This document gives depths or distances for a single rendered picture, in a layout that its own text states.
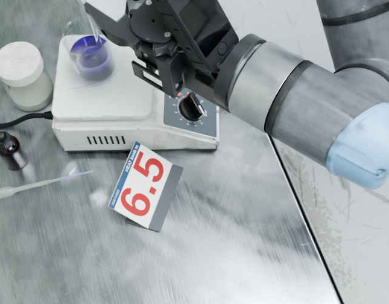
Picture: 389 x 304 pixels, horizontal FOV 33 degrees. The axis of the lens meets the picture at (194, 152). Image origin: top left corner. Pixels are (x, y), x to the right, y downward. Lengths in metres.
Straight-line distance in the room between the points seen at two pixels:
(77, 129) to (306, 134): 0.33
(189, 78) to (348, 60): 0.15
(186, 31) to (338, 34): 0.15
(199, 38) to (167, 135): 0.24
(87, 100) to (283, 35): 0.30
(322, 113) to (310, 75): 0.04
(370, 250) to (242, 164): 0.19
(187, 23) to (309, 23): 0.41
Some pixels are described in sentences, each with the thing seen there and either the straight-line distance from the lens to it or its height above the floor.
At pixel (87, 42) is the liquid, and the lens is 0.80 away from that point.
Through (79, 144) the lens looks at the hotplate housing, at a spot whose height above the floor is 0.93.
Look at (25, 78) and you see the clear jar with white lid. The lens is 0.85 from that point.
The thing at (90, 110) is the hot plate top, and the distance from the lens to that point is 0.79.
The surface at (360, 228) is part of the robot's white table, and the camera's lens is 0.82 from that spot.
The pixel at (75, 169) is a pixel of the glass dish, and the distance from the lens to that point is 0.85.
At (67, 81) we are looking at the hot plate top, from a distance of 0.82.
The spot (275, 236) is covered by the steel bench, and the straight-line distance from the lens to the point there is 0.80.
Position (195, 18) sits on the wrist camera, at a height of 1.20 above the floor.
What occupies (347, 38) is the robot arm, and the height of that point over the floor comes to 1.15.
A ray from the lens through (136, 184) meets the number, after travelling 0.81.
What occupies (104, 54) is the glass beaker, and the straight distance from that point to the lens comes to 0.77.
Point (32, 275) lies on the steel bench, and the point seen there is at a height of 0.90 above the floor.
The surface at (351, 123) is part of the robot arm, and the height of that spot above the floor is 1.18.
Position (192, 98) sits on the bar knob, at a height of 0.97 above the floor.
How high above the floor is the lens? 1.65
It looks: 63 degrees down
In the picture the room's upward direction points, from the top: 6 degrees counter-clockwise
